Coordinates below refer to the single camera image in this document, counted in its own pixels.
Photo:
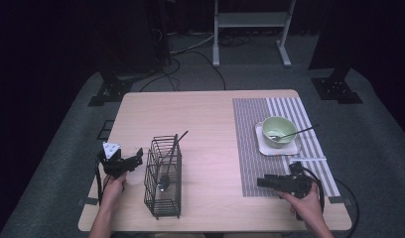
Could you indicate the person's left hand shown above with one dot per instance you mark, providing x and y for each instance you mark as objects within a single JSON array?
[{"x": 113, "y": 191}]

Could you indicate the person's right hand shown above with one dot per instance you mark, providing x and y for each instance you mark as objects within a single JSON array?
[{"x": 308, "y": 206}]

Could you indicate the grey striped placemat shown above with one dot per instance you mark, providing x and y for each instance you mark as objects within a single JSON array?
[{"x": 253, "y": 148}]

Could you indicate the black stand base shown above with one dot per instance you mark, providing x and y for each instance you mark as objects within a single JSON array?
[
  {"x": 111, "y": 91},
  {"x": 336, "y": 89}
]

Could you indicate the grey tape strip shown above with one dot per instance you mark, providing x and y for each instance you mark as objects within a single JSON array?
[{"x": 339, "y": 200}]

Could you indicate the green bowl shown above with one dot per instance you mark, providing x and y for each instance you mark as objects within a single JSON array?
[{"x": 283, "y": 124}]

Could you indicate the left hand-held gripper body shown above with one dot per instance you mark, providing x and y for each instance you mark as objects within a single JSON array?
[{"x": 114, "y": 165}]

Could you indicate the black floor frame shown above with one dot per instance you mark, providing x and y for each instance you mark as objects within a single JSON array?
[{"x": 105, "y": 129}]

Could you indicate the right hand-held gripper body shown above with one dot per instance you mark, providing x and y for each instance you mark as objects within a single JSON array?
[{"x": 296, "y": 183}]

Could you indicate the white metal stand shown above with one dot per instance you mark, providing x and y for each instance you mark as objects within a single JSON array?
[{"x": 253, "y": 19}]

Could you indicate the white square plate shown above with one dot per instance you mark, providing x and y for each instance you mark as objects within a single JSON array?
[{"x": 277, "y": 151}]

